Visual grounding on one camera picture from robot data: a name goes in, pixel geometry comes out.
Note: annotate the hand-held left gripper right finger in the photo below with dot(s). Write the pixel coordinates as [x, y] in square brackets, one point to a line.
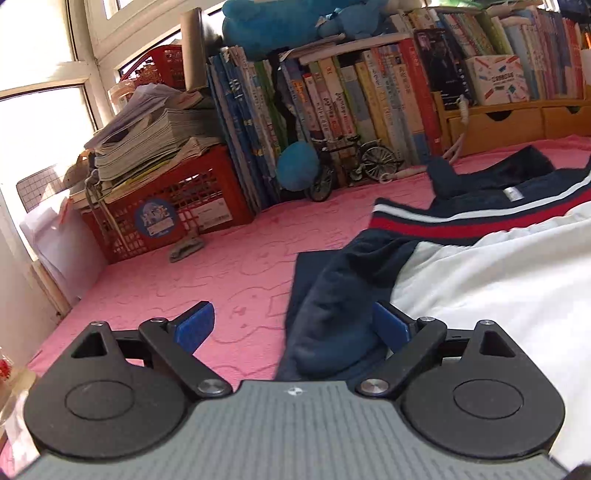
[390, 325]

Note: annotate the stack of papers and booklets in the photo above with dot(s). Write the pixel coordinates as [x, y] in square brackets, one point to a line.
[152, 134]

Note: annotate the brown cardboard piece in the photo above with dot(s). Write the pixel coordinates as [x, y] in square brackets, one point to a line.
[194, 50]

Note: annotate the pink blanket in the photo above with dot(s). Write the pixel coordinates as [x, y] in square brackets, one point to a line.
[207, 258]

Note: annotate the orange tag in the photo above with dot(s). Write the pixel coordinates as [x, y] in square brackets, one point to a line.
[63, 211]

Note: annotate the beige board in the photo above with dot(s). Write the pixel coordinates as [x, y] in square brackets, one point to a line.
[51, 288]

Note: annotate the white printed box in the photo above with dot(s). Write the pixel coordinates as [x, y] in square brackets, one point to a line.
[498, 81]

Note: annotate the red basket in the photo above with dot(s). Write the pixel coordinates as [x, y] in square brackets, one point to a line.
[157, 60]

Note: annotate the wooden drawer organiser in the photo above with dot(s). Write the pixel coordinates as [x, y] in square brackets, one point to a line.
[508, 122]

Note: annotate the row of books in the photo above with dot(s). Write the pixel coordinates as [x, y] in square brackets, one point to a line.
[369, 92]

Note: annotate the navy jacket with striped cuffs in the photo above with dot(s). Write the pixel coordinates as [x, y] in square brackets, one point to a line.
[332, 300]

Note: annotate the dark cover book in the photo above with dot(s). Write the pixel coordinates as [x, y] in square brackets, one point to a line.
[443, 69]

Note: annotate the red plastic crate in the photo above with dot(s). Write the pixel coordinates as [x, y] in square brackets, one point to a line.
[154, 217]

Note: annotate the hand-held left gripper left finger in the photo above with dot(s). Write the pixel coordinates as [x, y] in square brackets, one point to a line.
[196, 323]

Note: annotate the small grey cloth piece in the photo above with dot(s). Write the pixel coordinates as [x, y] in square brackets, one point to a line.
[184, 249]

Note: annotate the model bicycle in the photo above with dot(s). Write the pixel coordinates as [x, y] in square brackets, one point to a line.
[355, 174]

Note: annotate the blue plush toy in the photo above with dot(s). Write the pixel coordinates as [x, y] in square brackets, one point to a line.
[268, 27]

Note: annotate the blue plush ball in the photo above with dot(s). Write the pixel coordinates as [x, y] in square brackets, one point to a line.
[298, 166]

